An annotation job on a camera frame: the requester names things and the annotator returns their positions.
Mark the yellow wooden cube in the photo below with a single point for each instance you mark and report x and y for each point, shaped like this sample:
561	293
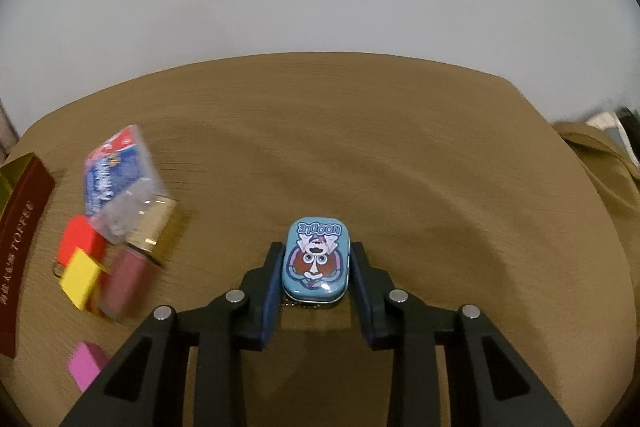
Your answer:
80	277

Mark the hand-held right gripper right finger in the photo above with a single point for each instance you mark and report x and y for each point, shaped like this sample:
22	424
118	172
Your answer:
365	302

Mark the small gold box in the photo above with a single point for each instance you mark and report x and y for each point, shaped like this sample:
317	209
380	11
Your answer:
155	222

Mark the small blue cartoon tin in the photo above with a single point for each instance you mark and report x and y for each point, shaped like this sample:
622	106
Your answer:
315	257

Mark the red rounded plastic box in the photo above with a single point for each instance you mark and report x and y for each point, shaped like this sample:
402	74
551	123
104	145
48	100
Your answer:
80	239

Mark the pile of books and papers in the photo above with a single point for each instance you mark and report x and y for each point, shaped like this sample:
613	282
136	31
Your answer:
617	127

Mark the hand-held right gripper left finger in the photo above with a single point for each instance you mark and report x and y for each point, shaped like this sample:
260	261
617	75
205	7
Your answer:
267	302

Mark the pink rectangular block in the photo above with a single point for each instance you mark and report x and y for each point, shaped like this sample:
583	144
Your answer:
86	364

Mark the clear plastic box blue label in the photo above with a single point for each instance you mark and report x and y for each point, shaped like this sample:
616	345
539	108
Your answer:
117	177

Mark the red tin box gold interior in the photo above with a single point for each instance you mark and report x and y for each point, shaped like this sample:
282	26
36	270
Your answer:
22	247

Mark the maroon lipstick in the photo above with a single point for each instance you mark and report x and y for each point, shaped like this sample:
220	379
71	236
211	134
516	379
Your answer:
127	284

